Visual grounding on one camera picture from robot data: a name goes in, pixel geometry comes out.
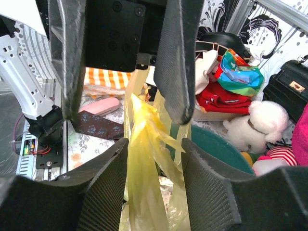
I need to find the black leather handbag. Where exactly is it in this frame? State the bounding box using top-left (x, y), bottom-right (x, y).
top-left (263, 55), bottom-right (308, 123)

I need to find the magenta fabric bag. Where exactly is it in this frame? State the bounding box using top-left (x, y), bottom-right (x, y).
top-left (292, 105), bottom-right (308, 166)

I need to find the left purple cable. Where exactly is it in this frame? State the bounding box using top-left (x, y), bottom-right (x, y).
top-left (13, 113), bottom-right (26, 150)

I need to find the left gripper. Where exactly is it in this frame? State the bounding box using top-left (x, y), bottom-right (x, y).
top-left (48, 0), bottom-right (204, 125)

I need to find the teal trash bin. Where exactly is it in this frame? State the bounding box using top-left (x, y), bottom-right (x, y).
top-left (166, 125), bottom-right (255, 179)

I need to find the white plush lamb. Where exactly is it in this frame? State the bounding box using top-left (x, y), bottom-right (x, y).
top-left (223, 101), bottom-right (289, 154)

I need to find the cream canvas tote bag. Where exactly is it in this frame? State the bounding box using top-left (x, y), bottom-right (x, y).
top-left (195, 50), bottom-right (218, 95)

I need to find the orange checkered cloth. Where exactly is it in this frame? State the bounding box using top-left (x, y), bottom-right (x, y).
top-left (83, 67), bottom-right (133, 98)

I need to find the colourful striped bag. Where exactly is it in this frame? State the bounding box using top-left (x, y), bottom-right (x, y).
top-left (214, 49), bottom-right (264, 97)

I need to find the brown floral necktie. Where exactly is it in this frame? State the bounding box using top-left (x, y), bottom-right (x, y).
top-left (72, 111), bottom-right (124, 140)

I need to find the black hat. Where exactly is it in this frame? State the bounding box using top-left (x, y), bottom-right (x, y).
top-left (195, 32), bottom-right (251, 60)

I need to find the red garment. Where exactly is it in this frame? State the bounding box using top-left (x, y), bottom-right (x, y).
top-left (196, 82), bottom-right (252, 115)

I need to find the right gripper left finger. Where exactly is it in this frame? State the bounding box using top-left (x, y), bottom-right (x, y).
top-left (55, 138), bottom-right (128, 231)

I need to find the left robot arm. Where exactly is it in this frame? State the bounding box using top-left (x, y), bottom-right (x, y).
top-left (0, 0), bottom-right (204, 145)

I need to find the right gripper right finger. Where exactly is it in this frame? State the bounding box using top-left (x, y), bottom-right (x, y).
top-left (181, 138), bottom-right (255, 231)

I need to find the yellow trash bag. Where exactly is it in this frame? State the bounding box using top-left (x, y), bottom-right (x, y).
top-left (119, 70), bottom-right (191, 231)

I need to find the pink fuzzy case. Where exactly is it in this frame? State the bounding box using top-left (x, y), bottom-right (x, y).
top-left (79, 97), bottom-right (120, 116)

